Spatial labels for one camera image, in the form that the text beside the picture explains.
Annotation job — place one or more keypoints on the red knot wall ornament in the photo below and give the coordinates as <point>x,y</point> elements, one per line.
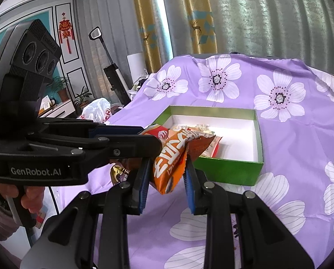
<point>66,29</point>

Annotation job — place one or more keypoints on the gold brown snack packet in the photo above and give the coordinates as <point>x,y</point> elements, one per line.
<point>120,175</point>

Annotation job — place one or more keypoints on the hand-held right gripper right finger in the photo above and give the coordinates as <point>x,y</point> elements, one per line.
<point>190,196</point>

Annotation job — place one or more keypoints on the person's left hand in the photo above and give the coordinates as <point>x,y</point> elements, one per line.
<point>32,199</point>

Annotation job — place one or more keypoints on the green cardboard box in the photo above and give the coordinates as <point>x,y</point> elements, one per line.
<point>228,171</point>

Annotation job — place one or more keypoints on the orange snack packet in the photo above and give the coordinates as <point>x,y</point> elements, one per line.
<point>169,165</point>

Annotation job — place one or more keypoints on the yellow deer print curtain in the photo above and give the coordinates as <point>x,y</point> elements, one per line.
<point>199,14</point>
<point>150,19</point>

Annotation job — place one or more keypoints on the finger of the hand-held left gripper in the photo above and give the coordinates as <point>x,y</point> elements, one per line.
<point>139,145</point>
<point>116,131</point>

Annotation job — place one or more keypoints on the white plastic bag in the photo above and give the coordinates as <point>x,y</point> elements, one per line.
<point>97,112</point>

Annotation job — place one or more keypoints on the white low cabinet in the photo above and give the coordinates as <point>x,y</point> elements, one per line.
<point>62,109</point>

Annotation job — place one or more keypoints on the white flat panel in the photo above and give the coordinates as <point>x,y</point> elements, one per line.
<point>136,65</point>

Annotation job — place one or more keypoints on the silver green curtain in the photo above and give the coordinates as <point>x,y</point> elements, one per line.
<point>273,14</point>

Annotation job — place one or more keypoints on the grey curtain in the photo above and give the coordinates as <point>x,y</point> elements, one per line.
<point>108,19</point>

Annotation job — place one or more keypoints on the white cluttered heap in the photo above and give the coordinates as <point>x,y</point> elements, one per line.
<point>141,82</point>

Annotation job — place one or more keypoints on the black upright vacuum cleaner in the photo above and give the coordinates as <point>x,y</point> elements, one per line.
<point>115,81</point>

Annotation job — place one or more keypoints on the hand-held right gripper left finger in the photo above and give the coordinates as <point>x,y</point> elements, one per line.
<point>141,197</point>

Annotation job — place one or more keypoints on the purple floral blanket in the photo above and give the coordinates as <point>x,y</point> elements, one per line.
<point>281,134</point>

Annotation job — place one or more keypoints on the pile of small wrapped snacks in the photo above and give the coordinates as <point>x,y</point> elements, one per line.
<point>209,143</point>

